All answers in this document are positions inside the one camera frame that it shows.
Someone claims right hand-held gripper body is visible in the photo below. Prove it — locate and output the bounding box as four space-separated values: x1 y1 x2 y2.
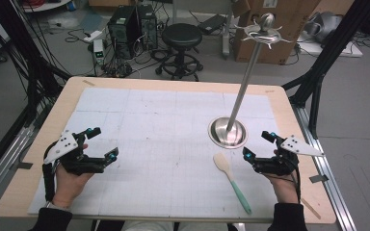
251 134 325 177

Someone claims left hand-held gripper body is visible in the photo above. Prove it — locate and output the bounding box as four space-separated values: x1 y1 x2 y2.
42 129 109 176

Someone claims spatula with green handle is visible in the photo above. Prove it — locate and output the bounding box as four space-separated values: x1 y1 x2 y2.
213 151 253 216

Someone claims steel utensil rack stand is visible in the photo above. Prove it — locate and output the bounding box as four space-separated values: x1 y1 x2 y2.
207 13 293 150

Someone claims person's left hand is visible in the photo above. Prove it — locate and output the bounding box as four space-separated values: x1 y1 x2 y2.
51 165 94 209

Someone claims person's right hand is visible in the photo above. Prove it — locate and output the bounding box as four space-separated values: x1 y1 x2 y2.
264 171 301 205

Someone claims dark tape piece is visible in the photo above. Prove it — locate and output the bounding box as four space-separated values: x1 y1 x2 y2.
308 173 330 184
9 161 34 171

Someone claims white grid mat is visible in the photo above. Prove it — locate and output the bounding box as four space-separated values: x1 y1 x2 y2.
27 87 306 221

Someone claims white device with green display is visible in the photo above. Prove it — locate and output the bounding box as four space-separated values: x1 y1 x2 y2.
92 38 106 65

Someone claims white power strip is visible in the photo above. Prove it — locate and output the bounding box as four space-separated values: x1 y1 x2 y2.
82 30 104 43

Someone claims large black computer tower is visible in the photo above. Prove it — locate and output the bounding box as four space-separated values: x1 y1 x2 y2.
107 5 143 61

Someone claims white flat board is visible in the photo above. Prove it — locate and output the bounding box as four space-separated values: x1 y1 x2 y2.
296 33 364 59

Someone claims large cardboard box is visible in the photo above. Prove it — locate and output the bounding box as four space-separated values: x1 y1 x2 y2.
232 0 322 65

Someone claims slim black computer tower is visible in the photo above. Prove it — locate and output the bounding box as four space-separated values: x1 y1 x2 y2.
137 3 159 51

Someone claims silver bag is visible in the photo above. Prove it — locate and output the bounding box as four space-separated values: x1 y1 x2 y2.
303 12 343 43

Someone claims black flat device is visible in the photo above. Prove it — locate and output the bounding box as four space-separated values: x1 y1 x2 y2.
198 13 227 35

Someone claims black round stool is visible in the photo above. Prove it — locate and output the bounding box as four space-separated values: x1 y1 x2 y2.
154 22 204 82

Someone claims aluminium rail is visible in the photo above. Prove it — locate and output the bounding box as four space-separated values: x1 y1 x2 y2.
0 124 35 210
290 103 357 231

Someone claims thick black cable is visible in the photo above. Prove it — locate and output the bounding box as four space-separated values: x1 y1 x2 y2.
41 163 57 203

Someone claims thin black cable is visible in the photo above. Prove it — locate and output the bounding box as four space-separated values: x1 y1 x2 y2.
292 167 303 204

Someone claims bundle of black cables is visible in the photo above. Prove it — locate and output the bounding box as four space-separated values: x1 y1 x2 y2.
101 60 133 79

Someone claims black metal frame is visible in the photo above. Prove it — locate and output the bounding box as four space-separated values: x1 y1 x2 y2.
281 0 370 140
0 0 72 128

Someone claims grey metal stand post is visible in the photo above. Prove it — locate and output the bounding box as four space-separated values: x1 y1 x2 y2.
222 0 236 60

